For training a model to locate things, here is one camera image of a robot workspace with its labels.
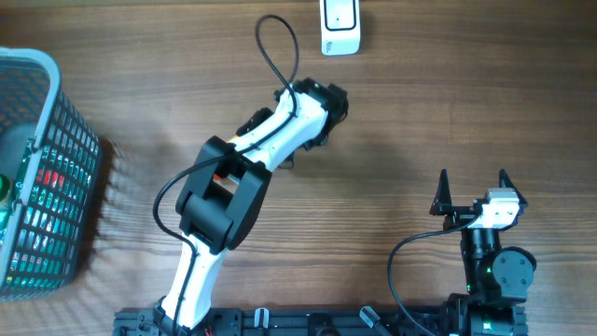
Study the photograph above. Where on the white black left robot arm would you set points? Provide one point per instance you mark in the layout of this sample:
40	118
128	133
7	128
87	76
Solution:
226	186

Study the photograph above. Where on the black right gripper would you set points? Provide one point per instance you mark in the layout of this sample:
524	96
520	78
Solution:
460	216

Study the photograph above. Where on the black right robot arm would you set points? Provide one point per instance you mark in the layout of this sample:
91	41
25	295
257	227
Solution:
497	277

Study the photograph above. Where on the white barcode scanner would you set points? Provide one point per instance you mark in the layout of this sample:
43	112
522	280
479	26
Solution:
340	27

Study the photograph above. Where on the grey plastic mesh basket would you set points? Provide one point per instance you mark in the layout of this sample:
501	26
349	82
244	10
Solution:
50	160

